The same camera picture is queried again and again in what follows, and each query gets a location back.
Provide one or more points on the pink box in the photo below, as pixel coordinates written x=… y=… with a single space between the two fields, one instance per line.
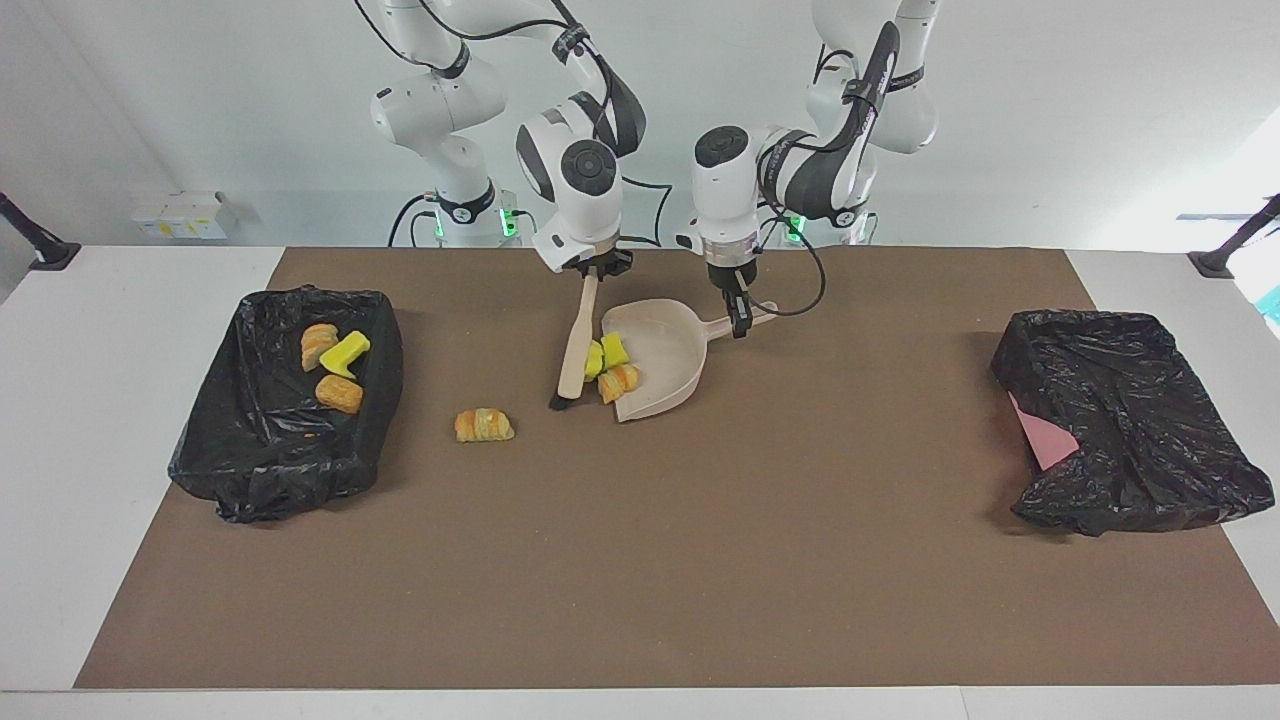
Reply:
x=1045 y=440

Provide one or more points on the white wall socket box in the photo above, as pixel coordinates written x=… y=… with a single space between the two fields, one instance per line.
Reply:
x=180 y=215

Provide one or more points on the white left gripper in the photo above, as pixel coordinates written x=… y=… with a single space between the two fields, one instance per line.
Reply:
x=688 y=241

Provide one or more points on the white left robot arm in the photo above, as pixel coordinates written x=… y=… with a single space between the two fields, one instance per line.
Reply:
x=860 y=90

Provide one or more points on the brown bread roll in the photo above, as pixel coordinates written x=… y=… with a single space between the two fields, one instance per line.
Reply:
x=340 y=394

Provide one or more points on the beige hand brush black bristles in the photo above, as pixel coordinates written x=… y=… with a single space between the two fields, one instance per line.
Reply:
x=575 y=350

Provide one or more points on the notched yellow sponge piece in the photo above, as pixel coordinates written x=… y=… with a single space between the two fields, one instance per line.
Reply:
x=345 y=355

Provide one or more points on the narrow yellow sponge piece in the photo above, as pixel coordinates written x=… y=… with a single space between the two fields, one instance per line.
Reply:
x=614 y=350

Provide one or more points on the black camera stand pole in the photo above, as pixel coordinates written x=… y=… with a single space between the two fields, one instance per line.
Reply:
x=40 y=245
x=1230 y=245

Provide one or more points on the long pale striped croissant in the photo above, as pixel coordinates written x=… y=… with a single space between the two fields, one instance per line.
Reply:
x=484 y=424

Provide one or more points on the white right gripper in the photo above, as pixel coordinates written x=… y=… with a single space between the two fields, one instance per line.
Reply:
x=555 y=250

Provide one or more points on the beige plastic dustpan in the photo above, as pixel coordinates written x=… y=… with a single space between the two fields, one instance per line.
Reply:
x=670 y=360

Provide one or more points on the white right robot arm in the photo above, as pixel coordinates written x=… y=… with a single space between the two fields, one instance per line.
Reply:
x=440 y=100

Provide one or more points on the short tan croissant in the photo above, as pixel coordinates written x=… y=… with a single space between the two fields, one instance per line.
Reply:
x=619 y=383

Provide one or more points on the wide yellow sponge piece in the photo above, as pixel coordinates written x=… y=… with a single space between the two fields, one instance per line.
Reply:
x=594 y=360

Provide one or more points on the black garbage bag over pink box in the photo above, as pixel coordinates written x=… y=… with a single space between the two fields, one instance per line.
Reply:
x=1150 y=420

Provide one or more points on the brown table mat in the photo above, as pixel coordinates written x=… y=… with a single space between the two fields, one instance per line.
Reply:
x=640 y=580

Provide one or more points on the pale flaky pastry piece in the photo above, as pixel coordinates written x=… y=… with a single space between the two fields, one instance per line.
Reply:
x=318 y=345

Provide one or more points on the black garbage bag lined bin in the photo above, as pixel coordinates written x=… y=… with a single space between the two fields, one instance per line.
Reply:
x=260 y=460

